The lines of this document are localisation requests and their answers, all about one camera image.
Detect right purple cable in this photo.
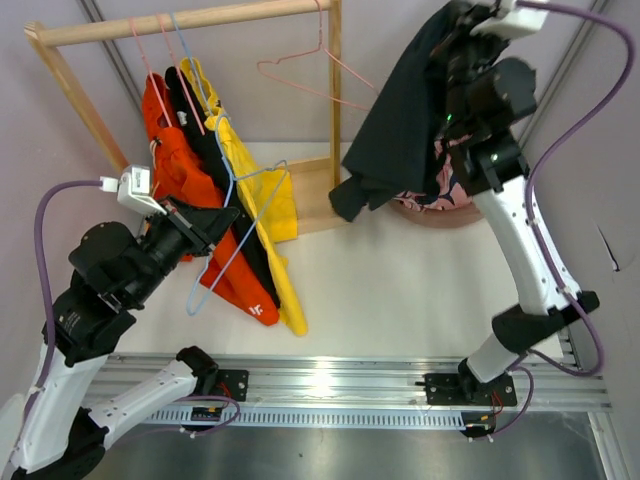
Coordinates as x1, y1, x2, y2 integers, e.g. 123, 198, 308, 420
507, 0, 632, 441

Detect pink hanger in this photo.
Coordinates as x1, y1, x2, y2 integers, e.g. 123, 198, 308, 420
127, 17, 173, 127
256, 1, 376, 112
156, 14, 205, 136

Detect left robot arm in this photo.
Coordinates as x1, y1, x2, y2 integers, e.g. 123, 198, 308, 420
10, 197, 238, 479

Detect blue hanger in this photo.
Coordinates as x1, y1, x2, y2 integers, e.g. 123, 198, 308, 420
186, 158, 291, 316
169, 12, 236, 207

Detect aluminium mounting rail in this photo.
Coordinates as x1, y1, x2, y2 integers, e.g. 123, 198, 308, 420
67, 355, 609, 430

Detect wooden clothes rack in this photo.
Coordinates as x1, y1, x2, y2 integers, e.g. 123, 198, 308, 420
24, 1, 344, 234

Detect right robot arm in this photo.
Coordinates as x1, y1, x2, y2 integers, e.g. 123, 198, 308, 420
432, 1, 600, 404

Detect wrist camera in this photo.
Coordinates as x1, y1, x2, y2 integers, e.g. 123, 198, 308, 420
470, 1, 547, 40
99, 165, 167, 217

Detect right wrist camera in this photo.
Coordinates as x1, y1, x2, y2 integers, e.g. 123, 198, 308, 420
470, 1, 547, 40

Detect pink translucent plastic basin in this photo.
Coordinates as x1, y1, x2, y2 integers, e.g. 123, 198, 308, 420
389, 200, 483, 229

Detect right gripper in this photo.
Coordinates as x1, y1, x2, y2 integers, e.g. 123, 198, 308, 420
431, 0, 517, 133

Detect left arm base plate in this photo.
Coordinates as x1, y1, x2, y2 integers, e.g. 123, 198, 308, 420
210, 369, 250, 402

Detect dark navy shorts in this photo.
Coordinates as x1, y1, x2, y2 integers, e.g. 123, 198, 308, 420
329, 1, 454, 222

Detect pink floral shorts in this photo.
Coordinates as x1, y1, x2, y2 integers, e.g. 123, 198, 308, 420
394, 138, 472, 212

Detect black shorts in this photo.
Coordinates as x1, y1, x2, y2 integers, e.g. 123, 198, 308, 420
165, 66, 280, 324

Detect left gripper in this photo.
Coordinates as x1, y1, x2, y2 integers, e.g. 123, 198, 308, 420
127, 192, 241, 305

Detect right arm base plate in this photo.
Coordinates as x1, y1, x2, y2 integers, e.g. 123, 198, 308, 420
415, 373, 517, 407

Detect orange shorts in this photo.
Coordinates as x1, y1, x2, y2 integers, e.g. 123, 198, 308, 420
142, 73, 279, 326

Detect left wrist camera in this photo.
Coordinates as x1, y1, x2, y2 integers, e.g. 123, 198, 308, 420
99, 165, 167, 217

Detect yellow shorts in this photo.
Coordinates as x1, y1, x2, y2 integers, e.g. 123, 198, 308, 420
180, 58, 308, 336

